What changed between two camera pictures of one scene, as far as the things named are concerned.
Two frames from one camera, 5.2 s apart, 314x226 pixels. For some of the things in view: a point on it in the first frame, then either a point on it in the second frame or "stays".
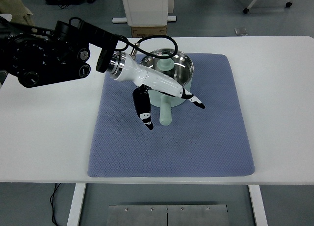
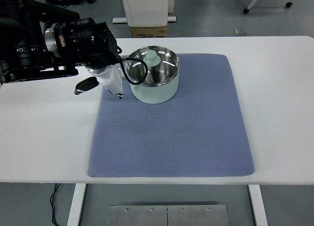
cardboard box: (143, 32) stays
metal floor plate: (168, 215) stays
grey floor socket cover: (241, 31) stays
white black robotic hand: (120, 66) → (109, 76)
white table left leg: (78, 194) stays
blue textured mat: (214, 141) stays
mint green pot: (166, 102) → (160, 94)
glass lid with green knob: (179, 67) → (163, 62)
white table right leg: (258, 205) stays
